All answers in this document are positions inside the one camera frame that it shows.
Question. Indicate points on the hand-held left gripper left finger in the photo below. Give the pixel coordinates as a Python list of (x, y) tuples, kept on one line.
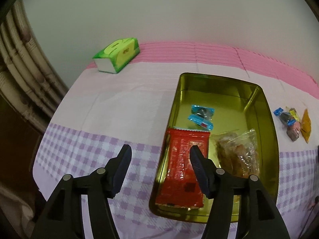
[(119, 174)]

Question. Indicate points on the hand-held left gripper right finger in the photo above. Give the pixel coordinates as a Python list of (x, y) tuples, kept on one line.
[(199, 174)]

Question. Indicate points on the red snack packet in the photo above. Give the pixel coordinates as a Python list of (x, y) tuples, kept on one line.
[(179, 159)]

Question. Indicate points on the clear pastry packet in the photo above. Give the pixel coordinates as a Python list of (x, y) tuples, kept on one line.
[(236, 151)]

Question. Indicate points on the blue red candy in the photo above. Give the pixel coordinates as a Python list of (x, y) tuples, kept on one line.
[(201, 123)]

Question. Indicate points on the dark red gold tin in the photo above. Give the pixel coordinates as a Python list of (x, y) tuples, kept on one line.
[(224, 99)]

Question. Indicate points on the blue dark candy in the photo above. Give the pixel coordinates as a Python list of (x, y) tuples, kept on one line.
[(284, 116)]

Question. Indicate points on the gold triangular snack packet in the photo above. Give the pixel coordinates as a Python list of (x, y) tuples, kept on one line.
[(306, 127)]

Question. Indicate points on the pink purple checked tablecloth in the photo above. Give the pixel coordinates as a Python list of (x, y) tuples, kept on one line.
[(112, 99)]

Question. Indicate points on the beige cloth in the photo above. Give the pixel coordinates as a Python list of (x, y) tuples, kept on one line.
[(12, 204)]

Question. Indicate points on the green tissue box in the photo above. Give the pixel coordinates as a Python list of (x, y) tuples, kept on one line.
[(117, 54)]

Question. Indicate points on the beige patterned curtain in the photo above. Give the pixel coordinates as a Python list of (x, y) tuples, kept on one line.
[(20, 62)]

